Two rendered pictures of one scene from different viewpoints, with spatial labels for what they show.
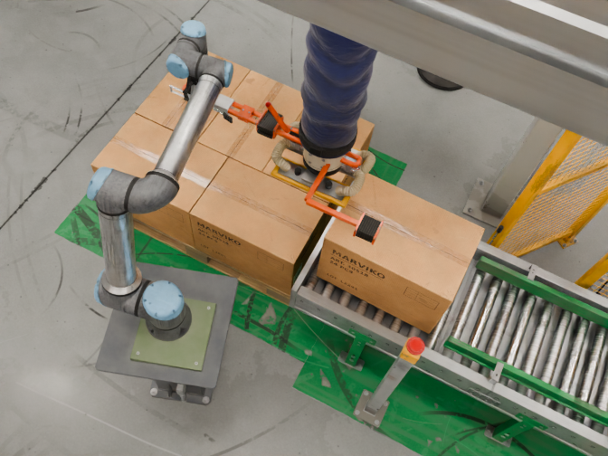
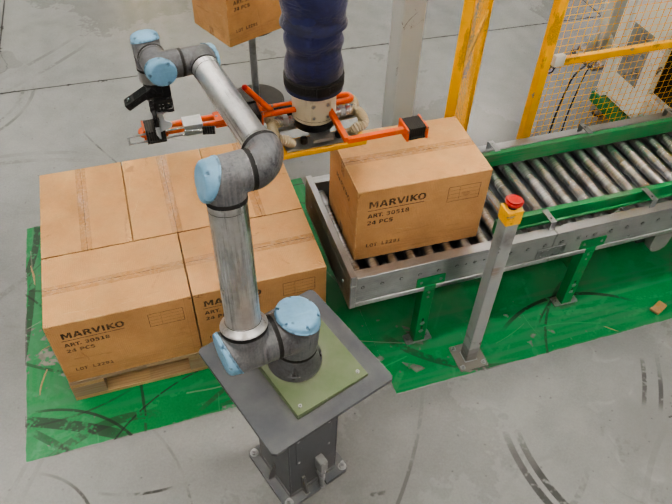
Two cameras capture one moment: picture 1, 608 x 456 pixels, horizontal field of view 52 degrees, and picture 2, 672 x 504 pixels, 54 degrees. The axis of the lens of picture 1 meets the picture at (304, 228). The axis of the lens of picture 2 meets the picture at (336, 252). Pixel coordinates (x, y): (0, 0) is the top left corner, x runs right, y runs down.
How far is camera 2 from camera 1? 1.38 m
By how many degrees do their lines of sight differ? 27
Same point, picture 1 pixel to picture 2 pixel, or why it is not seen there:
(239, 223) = not seen: hidden behind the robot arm
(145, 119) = (60, 257)
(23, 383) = not seen: outside the picture
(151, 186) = (266, 143)
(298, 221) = (293, 236)
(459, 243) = (451, 134)
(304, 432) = (443, 416)
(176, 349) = (329, 375)
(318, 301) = (380, 272)
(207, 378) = (379, 375)
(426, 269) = (451, 162)
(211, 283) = not seen: hidden behind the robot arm
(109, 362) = (281, 438)
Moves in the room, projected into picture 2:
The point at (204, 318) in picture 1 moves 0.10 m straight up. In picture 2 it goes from (322, 334) to (322, 317)
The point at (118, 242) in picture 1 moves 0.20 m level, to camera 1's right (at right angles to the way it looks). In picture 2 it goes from (247, 248) to (306, 219)
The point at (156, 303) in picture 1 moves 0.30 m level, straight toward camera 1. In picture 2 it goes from (298, 319) to (389, 348)
